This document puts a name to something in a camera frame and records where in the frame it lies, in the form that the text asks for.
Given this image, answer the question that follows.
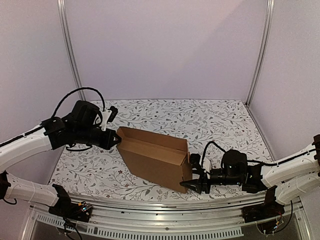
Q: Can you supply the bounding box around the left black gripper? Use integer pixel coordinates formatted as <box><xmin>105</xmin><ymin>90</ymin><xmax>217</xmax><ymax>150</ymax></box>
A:
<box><xmin>74</xmin><ymin>126</ymin><xmax>122</xmax><ymax>151</ymax></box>

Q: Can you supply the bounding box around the brown cardboard box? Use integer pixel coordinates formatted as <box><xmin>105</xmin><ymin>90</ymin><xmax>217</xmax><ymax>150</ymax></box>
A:
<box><xmin>116</xmin><ymin>126</ymin><xmax>193</xmax><ymax>194</ymax></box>

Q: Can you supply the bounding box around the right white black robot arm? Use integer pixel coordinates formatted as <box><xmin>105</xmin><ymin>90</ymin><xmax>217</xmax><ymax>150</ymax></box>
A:
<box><xmin>180</xmin><ymin>135</ymin><xmax>320</xmax><ymax>218</ymax></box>

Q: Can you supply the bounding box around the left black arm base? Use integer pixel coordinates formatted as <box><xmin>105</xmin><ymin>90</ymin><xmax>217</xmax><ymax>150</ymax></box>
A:
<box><xmin>48</xmin><ymin>184</ymin><xmax>93</xmax><ymax>223</ymax></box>

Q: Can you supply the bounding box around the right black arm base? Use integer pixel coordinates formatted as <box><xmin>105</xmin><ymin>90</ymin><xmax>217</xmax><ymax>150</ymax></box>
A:
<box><xmin>241</xmin><ymin>186</ymin><xmax>285</xmax><ymax>223</ymax></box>

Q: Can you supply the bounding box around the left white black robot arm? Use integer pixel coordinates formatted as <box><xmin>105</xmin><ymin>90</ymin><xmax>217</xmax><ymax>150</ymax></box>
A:
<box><xmin>0</xmin><ymin>100</ymin><xmax>122</xmax><ymax>217</ymax></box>

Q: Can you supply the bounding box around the floral patterned table mat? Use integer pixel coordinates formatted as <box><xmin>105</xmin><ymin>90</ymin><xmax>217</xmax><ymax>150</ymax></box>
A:
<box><xmin>50</xmin><ymin>99</ymin><xmax>272</xmax><ymax>202</ymax></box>

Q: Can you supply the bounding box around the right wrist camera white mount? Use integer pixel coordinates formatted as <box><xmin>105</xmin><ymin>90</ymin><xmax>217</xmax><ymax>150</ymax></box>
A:
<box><xmin>189</xmin><ymin>153</ymin><xmax>212</xmax><ymax>177</ymax></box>

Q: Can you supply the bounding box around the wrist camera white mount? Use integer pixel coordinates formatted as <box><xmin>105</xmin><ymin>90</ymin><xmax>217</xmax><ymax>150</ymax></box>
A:
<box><xmin>100</xmin><ymin>106</ymin><xmax>118</xmax><ymax>132</ymax></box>
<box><xmin>189</xmin><ymin>153</ymin><xmax>212</xmax><ymax>177</ymax></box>

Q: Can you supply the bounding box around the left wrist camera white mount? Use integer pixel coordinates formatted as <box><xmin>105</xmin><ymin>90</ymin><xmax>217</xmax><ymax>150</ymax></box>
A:
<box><xmin>100</xmin><ymin>106</ymin><xmax>118</xmax><ymax>132</ymax></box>

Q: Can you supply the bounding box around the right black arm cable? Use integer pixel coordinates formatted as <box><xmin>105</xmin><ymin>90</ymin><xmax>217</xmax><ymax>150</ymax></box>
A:
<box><xmin>201</xmin><ymin>141</ymin><xmax>230</xmax><ymax>166</ymax></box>

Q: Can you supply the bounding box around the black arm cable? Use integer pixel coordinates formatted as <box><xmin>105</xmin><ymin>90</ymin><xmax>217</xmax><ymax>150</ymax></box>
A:
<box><xmin>51</xmin><ymin>87</ymin><xmax>106</xmax><ymax>118</ymax></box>
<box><xmin>201</xmin><ymin>141</ymin><xmax>230</xmax><ymax>166</ymax></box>

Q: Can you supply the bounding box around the aluminium front rail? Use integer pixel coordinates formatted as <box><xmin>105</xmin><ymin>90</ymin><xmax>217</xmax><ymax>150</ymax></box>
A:
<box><xmin>21</xmin><ymin>193</ymin><xmax>305</xmax><ymax>240</ymax></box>

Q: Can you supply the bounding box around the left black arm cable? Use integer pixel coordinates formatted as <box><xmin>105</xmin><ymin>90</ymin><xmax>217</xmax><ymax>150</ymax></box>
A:
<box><xmin>51</xmin><ymin>87</ymin><xmax>106</xmax><ymax>118</ymax></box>

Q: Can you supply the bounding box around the left aluminium frame post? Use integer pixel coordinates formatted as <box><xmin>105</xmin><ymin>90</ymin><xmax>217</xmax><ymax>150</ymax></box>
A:
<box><xmin>57</xmin><ymin>0</ymin><xmax>83</xmax><ymax>89</ymax></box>

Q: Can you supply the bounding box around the aluminium frame post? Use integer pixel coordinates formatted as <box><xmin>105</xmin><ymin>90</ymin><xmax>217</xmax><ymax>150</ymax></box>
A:
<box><xmin>57</xmin><ymin>0</ymin><xmax>83</xmax><ymax>89</ymax></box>
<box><xmin>245</xmin><ymin>0</ymin><xmax>275</xmax><ymax>108</ymax></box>

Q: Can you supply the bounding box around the right aluminium frame post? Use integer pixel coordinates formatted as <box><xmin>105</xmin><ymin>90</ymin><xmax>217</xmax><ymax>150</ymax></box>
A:
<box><xmin>245</xmin><ymin>0</ymin><xmax>275</xmax><ymax>108</ymax></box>

